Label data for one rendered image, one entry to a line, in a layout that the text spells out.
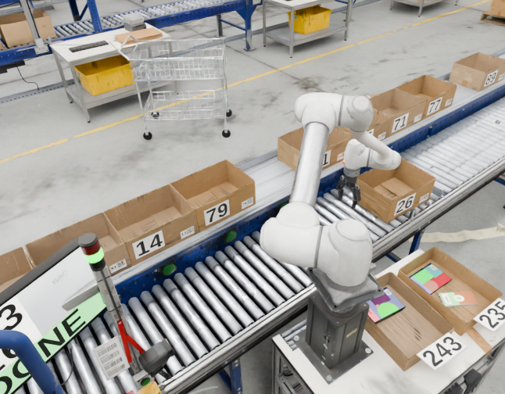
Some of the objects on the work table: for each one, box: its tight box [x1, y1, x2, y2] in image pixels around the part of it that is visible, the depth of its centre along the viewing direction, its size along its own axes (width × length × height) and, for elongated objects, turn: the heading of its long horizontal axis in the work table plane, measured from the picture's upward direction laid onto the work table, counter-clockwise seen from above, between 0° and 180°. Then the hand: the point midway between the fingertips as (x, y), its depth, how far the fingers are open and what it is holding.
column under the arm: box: [291, 291, 374, 385], centre depth 175 cm, size 26×26×33 cm
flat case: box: [409, 263, 452, 295], centre depth 211 cm, size 14×19×2 cm
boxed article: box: [439, 292, 478, 307], centre depth 201 cm, size 8×16×2 cm, turn 95°
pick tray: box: [397, 247, 503, 336], centre depth 202 cm, size 28×38×10 cm
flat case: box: [367, 287, 406, 324], centre depth 198 cm, size 14×19×2 cm
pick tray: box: [364, 271, 454, 371], centre depth 190 cm, size 28×38×10 cm
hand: (347, 201), depth 247 cm, fingers open, 10 cm apart
